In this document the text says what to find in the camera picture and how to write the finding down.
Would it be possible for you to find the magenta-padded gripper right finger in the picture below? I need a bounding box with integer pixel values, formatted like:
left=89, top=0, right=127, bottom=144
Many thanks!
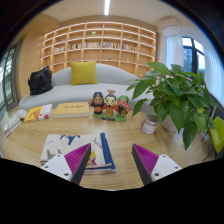
left=131, top=143, right=183, bottom=186

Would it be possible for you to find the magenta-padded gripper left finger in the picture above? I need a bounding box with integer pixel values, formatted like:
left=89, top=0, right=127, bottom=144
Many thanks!
left=40, top=143, right=92, bottom=186

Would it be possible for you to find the small white can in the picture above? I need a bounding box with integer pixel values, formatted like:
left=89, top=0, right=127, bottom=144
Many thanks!
left=141, top=113, right=160, bottom=135

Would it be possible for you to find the yellow and orange book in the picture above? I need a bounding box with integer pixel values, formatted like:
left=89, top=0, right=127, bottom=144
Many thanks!
left=23, top=103, right=53, bottom=123

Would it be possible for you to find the plain yellow book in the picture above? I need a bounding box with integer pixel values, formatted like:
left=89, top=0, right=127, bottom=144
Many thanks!
left=53, top=101, right=91, bottom=119

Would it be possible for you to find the red and white book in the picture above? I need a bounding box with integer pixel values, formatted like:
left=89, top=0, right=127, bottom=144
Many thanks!
left=2, top=111, right=28, bottom=138

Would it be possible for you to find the small patterned white pouch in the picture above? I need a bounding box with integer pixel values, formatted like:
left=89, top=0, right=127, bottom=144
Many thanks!
left=14, top=108, right=29, bottom=121

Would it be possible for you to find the lime green chair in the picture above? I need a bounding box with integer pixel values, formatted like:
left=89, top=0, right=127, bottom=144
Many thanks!
left=203, top=115, right=224, bottom=161

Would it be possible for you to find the green leafy potted plant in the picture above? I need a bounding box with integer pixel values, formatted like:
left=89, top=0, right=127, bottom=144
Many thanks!
left=126, top=61, right=218, bottom=151

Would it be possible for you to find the light grey curved sofa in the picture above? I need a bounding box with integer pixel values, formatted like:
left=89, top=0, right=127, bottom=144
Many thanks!
left=18, top=63, right=156, bottom=114

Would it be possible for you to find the three-figure cartoon figurine set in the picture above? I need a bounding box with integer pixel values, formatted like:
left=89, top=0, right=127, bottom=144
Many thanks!
left=88, top=89, right=132, bottom=123

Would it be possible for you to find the black bag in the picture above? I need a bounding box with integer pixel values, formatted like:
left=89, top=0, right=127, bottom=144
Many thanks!
left=27, top=65, right=54, bottom=96

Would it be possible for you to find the yellow square cushion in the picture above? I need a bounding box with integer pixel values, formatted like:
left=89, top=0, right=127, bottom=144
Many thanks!
left=69, top=60, right=99, bottom=86

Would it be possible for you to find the white sheer curtain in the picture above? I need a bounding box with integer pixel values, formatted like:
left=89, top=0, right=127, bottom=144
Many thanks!
left=165, top=33, right=185, bottom=71
left=203, top=49, right=224, bottom=104

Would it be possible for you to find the dark framed window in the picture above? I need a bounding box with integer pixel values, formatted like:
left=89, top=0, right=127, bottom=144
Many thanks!
left=181, top=36, right=206, bottom=74

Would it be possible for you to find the long ceiling light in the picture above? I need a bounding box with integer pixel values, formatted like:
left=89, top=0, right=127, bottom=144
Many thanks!
left=103, top=0, right=111, bottom=16

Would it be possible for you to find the glass door with grey frame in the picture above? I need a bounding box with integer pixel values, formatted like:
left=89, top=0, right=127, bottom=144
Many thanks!
left=0, top=39, right=23, bottom=113

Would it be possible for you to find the wooden wall shelf unit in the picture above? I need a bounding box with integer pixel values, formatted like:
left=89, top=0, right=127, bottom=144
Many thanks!
left=40, top=21, right=157, bottom=78

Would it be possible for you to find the white wall air conditioner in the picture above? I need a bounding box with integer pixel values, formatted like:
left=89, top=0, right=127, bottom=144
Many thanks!
left=159, top=18, right=183, bottom=31

